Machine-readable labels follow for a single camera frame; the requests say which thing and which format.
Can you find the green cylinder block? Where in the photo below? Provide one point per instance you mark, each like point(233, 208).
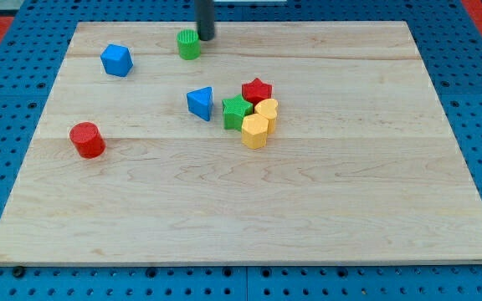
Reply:
point(188, 43)

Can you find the green star block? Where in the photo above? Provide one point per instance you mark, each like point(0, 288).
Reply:
point(234, 111)

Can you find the red star block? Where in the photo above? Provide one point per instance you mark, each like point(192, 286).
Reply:
point(256, 91)

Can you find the yellow hexagon block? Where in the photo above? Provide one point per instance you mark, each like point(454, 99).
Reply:
point(254, 131)

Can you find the yellow heart block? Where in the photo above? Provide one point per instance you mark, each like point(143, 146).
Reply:
point(268, 108)

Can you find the blue triangle block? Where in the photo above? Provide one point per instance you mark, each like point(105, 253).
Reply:
point(200, 102)

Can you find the light wooden board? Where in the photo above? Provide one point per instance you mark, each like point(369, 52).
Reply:
point(363, 168)

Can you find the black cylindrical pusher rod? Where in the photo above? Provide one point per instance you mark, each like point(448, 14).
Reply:
point(205, 19)

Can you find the blue cube block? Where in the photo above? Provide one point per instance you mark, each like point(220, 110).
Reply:
point(116, 60)

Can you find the red cylinder block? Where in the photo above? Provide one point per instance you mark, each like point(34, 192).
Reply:
point(87, 140)

